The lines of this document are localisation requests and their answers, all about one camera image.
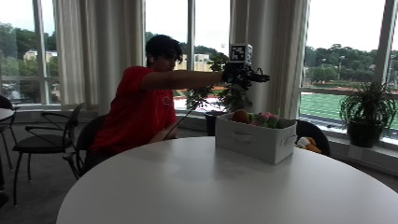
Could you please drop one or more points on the black round-backed chair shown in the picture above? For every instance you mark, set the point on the black round-backed chair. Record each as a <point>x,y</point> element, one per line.
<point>314,135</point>

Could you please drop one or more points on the white fabric storage box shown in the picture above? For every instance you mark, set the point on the white fabric storage box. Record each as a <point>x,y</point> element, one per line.
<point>255,141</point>

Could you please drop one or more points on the pink and green soft toy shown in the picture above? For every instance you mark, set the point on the pink and green soft toy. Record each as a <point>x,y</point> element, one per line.
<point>268,119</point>

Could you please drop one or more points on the white and orange soft toy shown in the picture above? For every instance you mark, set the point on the white and orange soft toy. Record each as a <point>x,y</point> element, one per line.
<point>310,144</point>

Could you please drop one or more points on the dark round table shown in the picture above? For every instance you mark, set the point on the dark round table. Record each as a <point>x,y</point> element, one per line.
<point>5,114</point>

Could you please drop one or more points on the leafy potted plant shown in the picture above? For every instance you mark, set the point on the leafy potted plant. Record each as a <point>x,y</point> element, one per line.
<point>226,93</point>

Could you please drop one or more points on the black chair with armrests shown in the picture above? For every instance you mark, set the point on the black chair with armrests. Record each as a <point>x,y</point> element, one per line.
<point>46,140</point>

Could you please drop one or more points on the white marker cube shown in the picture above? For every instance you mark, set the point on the white marker cube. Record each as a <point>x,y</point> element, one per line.
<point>242,53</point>

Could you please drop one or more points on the spiky potted plant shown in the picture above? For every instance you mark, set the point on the spiky potted plant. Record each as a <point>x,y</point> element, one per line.
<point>367,113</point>

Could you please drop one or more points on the white curtain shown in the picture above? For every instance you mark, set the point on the white curtain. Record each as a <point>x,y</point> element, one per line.
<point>272,56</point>
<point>99,53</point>

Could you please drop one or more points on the the person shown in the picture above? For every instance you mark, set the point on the the person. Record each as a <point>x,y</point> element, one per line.
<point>139,109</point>

